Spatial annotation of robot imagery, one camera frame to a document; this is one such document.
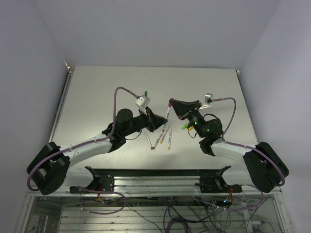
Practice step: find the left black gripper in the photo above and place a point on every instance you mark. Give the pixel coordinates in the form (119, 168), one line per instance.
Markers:
(153, 121)

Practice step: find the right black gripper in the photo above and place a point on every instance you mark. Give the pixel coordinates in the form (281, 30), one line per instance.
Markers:
(182, 108)

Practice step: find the purple pen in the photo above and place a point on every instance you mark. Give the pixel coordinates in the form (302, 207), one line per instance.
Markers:
(168, 111)

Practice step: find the red pen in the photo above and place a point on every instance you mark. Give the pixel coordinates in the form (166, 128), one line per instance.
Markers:
(149, 141)

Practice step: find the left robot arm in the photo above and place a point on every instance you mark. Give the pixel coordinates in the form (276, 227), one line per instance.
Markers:
(49, 168)

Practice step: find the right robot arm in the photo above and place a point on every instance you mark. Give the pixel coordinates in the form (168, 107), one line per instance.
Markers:
(264, 168)

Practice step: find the dark blue pen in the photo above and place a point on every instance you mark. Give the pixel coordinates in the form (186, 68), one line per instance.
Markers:
(160, 136)

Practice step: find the orange pen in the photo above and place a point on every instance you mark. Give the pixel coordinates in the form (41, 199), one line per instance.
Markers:
(164, 133)

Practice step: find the yellow pen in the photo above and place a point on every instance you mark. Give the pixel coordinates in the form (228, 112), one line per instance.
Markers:
(169, 139)

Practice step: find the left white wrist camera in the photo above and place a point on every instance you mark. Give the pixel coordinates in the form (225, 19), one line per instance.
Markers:
(142, 103)

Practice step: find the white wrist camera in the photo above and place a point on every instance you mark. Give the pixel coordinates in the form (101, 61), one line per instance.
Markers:
(208, 101)
(142, 103)

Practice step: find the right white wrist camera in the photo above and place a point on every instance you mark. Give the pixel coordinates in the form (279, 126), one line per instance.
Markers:
(208, 101)

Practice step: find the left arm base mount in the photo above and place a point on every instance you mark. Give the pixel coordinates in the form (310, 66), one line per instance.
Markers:
(93, 182)

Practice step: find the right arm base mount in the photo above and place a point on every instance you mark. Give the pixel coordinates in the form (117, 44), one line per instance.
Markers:
(213, 182)

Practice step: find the aluminium frame rail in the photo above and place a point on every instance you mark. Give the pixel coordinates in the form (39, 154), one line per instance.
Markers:
(138, 186)

